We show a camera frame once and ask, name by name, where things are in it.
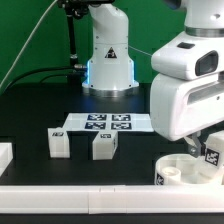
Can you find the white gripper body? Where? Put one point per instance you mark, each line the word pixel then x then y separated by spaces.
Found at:
pixel 179 108

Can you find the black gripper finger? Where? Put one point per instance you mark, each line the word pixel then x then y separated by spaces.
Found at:
pixel 196 147

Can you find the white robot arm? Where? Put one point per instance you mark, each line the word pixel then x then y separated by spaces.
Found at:
pixel 110 71

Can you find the white marker board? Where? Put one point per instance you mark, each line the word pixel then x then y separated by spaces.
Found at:
pixel 108 121

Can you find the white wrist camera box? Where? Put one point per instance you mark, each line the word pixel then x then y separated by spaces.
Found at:
pixel 188 57

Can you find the white front fence rail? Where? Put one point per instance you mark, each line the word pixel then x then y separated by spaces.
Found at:
pixel 112 199

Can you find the white fence rail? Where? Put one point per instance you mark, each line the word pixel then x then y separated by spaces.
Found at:
pixel 112 199
pixel 6 156

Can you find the black camera stand pole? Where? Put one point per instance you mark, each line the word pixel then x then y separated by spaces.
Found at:
pixel 74 9

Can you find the white left fence rail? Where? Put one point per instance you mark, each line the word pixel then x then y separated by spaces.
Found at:
pixel 6 156

